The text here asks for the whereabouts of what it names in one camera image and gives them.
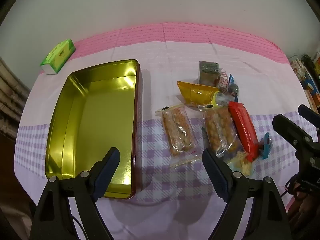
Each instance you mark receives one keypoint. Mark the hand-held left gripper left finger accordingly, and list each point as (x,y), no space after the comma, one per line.
(106,177)

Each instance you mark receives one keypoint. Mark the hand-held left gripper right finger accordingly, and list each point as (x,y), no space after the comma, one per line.
(217,177)

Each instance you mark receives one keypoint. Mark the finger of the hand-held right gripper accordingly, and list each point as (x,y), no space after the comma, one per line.
(287,127)
(310,113)

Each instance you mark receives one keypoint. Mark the small blue candy packet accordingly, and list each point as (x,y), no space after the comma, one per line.
(267,147)

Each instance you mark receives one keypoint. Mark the red snack packet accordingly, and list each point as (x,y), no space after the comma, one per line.
(243,125)

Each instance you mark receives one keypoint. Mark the clear packet of nut bars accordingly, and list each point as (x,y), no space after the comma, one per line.
(220,130)

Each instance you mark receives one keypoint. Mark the gold metal tin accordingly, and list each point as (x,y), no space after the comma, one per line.
(100,120)

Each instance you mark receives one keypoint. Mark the clear packet of pastry bars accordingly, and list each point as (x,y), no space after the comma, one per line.
(176,130)

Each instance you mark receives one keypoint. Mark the dark candy with blue wrapper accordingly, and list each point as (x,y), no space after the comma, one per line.
(233,90)

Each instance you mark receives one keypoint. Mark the red white patterned candy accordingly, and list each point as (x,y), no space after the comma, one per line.
(223,81)

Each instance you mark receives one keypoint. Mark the orange snack packet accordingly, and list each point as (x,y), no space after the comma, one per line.
(197,93)

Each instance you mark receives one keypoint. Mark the grey green square snack packet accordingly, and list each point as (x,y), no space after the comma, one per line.
(207,71)

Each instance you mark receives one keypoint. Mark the person's right hand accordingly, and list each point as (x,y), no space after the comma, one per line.
(305,215)

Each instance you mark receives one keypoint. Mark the pile of colourful boxes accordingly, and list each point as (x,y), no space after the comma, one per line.
(307,80)

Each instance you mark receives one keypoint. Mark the pink purple checked tablecloth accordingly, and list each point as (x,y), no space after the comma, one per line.
(162,67)

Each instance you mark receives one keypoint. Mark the patterned beige curtain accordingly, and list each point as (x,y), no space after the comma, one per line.
(10,100)

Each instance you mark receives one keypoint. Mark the green tissue box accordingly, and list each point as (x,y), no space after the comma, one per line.
(58,57)

